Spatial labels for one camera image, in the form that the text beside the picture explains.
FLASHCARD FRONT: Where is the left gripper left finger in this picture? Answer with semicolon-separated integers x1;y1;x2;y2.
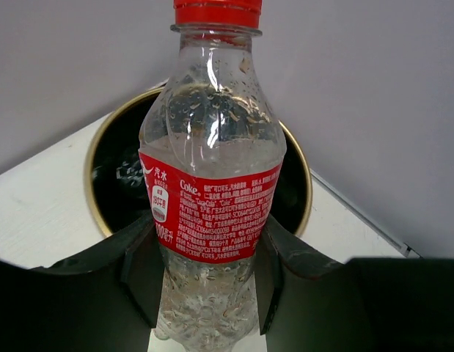
0;215;164;351

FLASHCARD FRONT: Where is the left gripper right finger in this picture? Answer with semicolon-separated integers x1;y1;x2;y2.
255;217;454;351

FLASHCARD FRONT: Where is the red label coke bottle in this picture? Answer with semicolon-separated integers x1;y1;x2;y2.
139;1;287;351

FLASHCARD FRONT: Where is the orange cylindrical bin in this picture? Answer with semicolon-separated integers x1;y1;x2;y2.
84;87;312;237

